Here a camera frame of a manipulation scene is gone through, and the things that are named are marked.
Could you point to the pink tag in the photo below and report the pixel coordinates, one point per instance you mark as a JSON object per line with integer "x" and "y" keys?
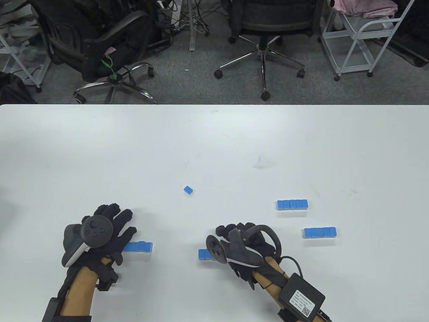
{"x": 110, "y": 51}

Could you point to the clear white post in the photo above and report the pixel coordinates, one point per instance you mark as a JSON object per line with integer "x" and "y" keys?
{"x": 192, "y": 33}

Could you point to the white metal cart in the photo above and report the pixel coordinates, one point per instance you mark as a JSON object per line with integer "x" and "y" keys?
{"x": 350, "y": 53}

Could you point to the white power strip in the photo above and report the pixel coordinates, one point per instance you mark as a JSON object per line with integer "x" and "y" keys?
{"x": 174, "y": 13}

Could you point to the pink cloth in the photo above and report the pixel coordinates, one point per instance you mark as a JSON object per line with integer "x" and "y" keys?
{"x": 368, "y": 6}

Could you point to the black left wrist module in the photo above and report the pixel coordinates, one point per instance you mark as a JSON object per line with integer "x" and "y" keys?
{"x": 108, "y": 281}

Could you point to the black backpack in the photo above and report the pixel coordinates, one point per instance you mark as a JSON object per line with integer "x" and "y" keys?
{"x": 13, "y": 90}

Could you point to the pile of white cloth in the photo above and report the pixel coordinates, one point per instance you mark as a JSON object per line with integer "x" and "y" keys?
{"x": 16, "y": 28}

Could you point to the person's left hand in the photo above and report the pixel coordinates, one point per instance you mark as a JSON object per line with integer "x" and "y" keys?
{"x": 120, "y": 222}

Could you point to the grey right hand controller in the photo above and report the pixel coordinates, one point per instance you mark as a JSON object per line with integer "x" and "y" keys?
{"x": 241, "y": 253}

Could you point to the grey left hand controller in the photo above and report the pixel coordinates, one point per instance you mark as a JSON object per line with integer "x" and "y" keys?
{"x": 98, "y": 231}

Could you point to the blue mahjong tile wall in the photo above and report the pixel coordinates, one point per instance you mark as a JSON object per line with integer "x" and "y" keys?
{"x": 140, "y": 247}
{"x": 291, "y": 204}
{"x": 202, "y": 255}
{"x": 320, "y": 232}

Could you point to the grey hand controller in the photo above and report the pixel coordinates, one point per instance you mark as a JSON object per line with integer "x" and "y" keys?
{"x": 241, "y": 253}
{"x": 98, "y": 231}

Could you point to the person's right hand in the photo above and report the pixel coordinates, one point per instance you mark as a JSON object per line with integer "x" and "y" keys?
{"x": 264, "y": 246}

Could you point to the white metal rack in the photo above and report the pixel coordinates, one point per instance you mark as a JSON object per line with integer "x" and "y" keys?
{"x": 20, "y": 63}

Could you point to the person's left forearm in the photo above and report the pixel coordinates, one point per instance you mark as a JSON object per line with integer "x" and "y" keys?
{"x": 77, "y": 296}

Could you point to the black left sleeve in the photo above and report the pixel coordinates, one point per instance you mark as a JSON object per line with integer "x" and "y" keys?
{"x": 75, "y": 319}

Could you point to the black labelled sensor box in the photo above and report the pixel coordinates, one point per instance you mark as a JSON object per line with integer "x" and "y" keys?
{"x": 301, "y": 297}

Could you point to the black office chair with armrests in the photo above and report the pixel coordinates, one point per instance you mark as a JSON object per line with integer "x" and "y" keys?
{"x": 97, "y": 57}

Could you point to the dark left forearm box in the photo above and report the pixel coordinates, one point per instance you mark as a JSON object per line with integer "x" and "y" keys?
{"x": 51, "y": 310}

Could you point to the black office chair chrome base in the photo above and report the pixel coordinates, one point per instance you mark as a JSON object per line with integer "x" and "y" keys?
{"x": 274, "y": 25}

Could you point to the single blue mahjong tile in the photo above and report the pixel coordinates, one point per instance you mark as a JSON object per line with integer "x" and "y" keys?
{"x": 188, "y": 190}

